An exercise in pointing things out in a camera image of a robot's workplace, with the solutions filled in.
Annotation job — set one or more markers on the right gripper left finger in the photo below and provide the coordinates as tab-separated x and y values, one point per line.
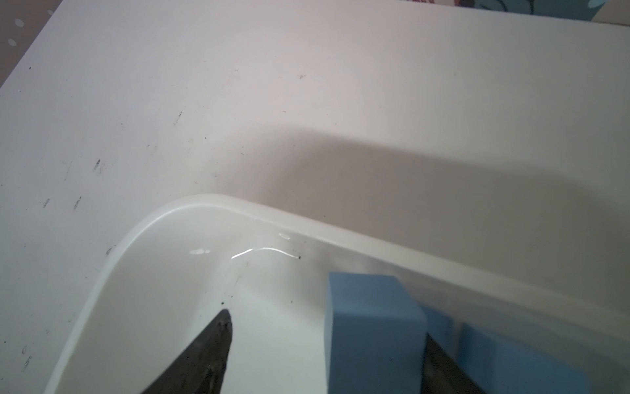
201	367

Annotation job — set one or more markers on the long blue block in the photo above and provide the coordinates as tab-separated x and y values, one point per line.
499	365

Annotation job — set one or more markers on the blue cube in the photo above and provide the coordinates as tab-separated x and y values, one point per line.
374	335

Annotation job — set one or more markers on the white plastic tray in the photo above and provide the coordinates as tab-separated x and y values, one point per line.
175	270

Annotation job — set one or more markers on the blue block cluster piece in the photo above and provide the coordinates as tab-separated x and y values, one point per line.
440	328

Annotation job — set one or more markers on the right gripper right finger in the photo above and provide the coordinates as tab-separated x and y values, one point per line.
441	374

